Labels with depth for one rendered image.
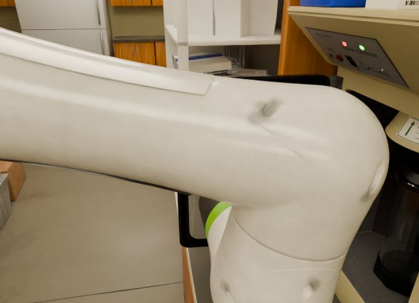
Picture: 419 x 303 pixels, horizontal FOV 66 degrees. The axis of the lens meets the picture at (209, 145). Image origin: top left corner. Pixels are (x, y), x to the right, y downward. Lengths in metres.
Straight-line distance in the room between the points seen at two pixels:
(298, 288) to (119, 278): 1.93
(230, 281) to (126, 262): 1.98
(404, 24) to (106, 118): 0.29
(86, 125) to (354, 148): 0.17
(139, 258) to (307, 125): 2.09
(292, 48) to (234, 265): 0.51
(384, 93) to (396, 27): 0.20
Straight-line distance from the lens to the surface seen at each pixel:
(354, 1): 0.53
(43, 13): 5.33
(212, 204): 0.37
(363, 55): 0.51
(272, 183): 0.21
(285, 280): 0.26
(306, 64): 0.72
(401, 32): 0.40
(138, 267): 2.20
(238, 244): 0.27
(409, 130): 0.58
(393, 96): 0.57
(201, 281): 0.79
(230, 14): 1.59
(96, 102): 0.22
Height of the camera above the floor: 1.52
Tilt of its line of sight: 24 degrees down
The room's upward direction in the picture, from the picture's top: straight up
